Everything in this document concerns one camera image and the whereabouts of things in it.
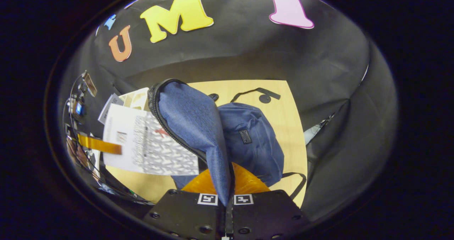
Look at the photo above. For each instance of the blue schoolbag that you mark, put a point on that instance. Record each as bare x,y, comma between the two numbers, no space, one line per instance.
191,119

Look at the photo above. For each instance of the black backdrop cloth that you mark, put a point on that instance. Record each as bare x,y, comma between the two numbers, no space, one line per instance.
248,48

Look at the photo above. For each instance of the white book with blue edges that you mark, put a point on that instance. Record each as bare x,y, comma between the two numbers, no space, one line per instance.
109,109

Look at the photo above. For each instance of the white book with patterned cover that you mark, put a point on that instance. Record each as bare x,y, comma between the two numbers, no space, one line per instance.
152,151

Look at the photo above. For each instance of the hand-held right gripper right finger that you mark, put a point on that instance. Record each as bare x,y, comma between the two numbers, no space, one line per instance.
266,215

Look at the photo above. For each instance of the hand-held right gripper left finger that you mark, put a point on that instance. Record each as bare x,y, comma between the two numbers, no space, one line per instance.
184,215

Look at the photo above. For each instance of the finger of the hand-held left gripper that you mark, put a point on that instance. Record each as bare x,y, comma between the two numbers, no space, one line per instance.
101,145

